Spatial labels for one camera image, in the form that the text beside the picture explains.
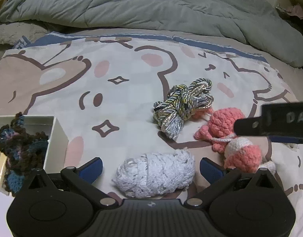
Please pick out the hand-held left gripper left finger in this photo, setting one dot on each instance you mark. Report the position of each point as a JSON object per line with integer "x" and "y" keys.
{"x": 92, "y": 169}

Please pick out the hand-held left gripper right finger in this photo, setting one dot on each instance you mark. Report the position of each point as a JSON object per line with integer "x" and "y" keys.
{"x": 210, "y": 169}

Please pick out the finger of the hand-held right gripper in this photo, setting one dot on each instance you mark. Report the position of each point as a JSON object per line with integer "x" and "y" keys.
{"x": 289, "y": 142}
{"x": 250, "y": 126}

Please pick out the pink white crochet toy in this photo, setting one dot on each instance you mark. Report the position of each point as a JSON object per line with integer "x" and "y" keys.
{"x": 220, "y": 123}

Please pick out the white cardboard box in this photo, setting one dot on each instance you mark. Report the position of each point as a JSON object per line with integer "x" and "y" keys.
{"x": 59, "y": 140}

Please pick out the white lace yarn ball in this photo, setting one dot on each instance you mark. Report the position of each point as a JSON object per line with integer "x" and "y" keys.
{"x": 154, "y": 175}

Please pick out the dark crochet scrunchie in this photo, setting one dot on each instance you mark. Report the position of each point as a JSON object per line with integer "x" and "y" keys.
{"x": 20, "y": 148}

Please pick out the pink crumpled clothes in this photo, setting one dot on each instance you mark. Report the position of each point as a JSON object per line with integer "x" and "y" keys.
{"x": 299, "y": 11}

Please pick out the cartoon printed blanket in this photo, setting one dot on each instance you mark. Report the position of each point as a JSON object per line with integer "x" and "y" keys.
{"x": 131, "y": 61}

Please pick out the blue plaid cloth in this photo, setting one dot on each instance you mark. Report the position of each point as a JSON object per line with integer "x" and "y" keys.
{"x": 22, "y": 42}

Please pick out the beige fluffy blanket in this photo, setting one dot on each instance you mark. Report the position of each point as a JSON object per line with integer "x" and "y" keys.
{"x": 13, "y": 34}

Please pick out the grey duvet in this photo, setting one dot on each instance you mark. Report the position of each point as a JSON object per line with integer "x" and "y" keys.
{"x": 141, "y": 7}

